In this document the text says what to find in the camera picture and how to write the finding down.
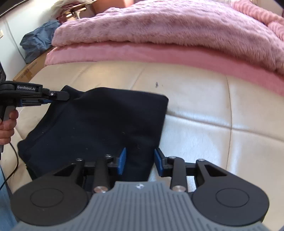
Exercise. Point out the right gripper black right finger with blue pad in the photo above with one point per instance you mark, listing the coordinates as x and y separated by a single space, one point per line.
220 196

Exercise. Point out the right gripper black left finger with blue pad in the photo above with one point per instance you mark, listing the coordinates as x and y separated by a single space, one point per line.
61 195

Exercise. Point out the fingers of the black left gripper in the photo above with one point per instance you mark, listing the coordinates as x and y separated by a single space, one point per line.
44 96

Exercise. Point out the black pants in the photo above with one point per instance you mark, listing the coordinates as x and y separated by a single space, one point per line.
95 123

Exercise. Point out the blue clothing pile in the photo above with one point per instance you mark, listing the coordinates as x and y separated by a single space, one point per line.
38 41

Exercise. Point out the person's left hand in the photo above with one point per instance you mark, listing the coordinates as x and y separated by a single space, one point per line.
7 127

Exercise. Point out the cardboard box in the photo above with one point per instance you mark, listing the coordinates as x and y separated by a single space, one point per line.
31 69

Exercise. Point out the brown wooden chair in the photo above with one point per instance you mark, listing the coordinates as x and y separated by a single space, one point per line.
69 10

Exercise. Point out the pink bed sheet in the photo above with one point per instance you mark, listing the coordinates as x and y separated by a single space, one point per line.
199 57

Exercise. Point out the fluffy pink blanket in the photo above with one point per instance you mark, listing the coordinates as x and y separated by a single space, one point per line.
240 29

